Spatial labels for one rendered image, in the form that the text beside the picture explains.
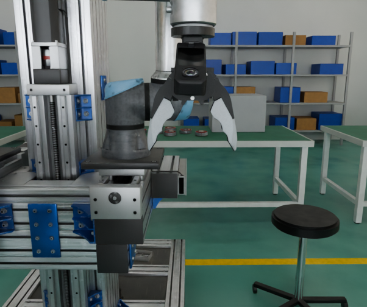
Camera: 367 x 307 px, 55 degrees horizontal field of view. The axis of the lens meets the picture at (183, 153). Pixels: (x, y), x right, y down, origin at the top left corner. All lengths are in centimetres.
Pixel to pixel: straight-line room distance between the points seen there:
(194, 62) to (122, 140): 56
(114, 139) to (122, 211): 22
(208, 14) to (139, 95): 51
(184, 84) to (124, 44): 660
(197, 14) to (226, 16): 655
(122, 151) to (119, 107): 13
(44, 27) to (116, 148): 43
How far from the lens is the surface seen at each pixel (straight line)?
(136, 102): 104
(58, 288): 144
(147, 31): 706
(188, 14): 58
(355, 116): 786
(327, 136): 403
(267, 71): 663
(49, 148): 127
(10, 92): 712
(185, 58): 54
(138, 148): 107
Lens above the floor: 128
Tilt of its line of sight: 13 degrees down
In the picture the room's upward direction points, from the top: straight up
